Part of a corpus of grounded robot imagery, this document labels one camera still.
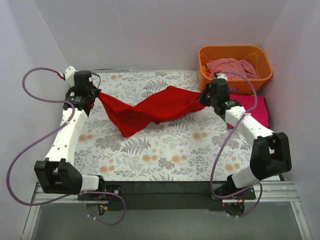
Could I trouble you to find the red t shirt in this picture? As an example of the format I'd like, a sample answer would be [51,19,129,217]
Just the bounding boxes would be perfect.
[98,86,205,138]

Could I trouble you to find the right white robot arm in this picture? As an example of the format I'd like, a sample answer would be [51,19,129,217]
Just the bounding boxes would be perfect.
[198,78,292,199]

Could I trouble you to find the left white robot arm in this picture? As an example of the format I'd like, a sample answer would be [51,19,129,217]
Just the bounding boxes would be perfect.
[34,66,100,195]

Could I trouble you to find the pink crumpled t shirt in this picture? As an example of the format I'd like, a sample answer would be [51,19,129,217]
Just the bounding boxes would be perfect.
[206,58,259,79]

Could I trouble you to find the folded magenta t shirt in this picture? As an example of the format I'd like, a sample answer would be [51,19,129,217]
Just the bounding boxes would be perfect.
[230,94,270,128]

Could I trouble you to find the floral patterned table mat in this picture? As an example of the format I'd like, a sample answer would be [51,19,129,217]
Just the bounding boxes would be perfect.
[49,71,282,182]

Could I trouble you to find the orange plastic basket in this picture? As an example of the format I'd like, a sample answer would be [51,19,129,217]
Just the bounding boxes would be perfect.
[197,45,273,95]

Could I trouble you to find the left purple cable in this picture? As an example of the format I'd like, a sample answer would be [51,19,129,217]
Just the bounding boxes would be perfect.
[5,67,127,226]

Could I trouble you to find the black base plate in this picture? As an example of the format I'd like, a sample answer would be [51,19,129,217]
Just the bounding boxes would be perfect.
[77,180,257,213]

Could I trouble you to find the aluminium frame rail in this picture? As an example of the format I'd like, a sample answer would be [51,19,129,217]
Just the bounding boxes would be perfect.
[22,181,312,240]

